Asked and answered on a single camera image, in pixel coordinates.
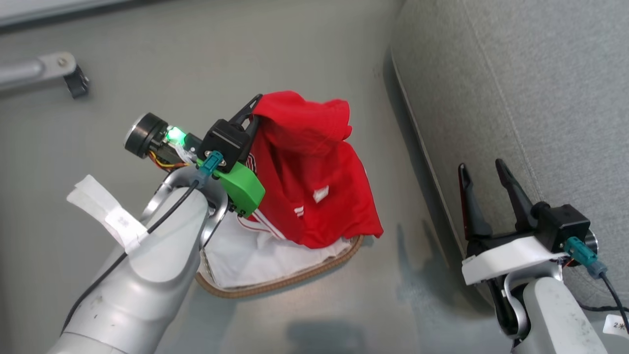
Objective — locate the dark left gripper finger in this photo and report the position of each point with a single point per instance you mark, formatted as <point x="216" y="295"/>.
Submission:
<point x="255" y="129"/>
<point x="246" y="109"/>

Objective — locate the small white paper tag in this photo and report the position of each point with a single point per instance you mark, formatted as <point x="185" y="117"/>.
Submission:
<point x="617" y="325"/>

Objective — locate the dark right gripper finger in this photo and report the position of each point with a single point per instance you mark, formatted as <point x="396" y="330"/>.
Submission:
<point x="516" y="196"/>
<point x="472" y="211"/>

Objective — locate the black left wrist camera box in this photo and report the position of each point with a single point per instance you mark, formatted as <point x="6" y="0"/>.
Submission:
<point x="226" y="140"/>

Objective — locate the grey metal partition foot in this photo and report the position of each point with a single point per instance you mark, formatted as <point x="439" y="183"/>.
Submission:
<point x="34" y="70"/>

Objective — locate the black caster wheel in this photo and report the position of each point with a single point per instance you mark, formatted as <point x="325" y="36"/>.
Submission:
<point x="77" y="83"/>

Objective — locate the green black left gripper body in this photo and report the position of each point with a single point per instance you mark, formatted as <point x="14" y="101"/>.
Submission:
<point x="243" y="189"/>

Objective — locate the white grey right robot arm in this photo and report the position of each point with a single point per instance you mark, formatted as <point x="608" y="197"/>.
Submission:
<point x="555" y="319"/>

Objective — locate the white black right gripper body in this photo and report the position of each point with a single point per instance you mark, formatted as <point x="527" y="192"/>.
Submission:
<point x="511" y="258"/>

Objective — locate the red sports jersey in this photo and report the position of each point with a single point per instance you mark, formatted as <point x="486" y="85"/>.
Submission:
<point x="304" y="162"/>

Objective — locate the grey fabric sofa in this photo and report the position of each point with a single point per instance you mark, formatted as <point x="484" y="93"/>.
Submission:
<point x="540" y="98"/>

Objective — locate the white basket liner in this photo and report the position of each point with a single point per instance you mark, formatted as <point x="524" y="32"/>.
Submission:
<point x="245" y="260"/>

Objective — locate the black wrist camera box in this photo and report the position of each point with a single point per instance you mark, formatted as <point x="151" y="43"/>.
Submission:
<point x="565" y="223"/>
<point x="226" y="140"/>

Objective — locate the white tape label strip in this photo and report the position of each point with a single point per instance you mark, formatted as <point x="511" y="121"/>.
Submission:
<point x="113" y="212"/>

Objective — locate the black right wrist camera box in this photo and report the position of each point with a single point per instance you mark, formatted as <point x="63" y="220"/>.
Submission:
<point x="565" y="223"/>

